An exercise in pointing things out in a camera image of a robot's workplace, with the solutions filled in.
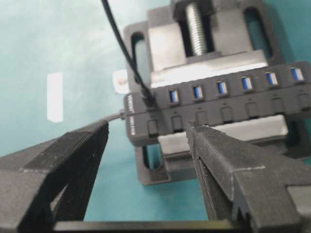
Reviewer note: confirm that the white paper label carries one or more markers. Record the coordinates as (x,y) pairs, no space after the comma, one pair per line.
(120,81)

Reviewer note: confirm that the white tape strip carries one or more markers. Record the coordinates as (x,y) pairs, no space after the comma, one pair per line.
(55,97)

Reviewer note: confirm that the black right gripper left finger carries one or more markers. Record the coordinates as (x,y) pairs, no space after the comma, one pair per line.
(51,181)

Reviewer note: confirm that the grey bench vise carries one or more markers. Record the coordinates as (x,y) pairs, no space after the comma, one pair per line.
(190,40)

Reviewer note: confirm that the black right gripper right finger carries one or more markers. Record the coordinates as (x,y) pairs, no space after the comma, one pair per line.
(243,182)

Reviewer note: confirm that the black multiport USB hub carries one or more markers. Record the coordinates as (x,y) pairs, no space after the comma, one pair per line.
(284,89)

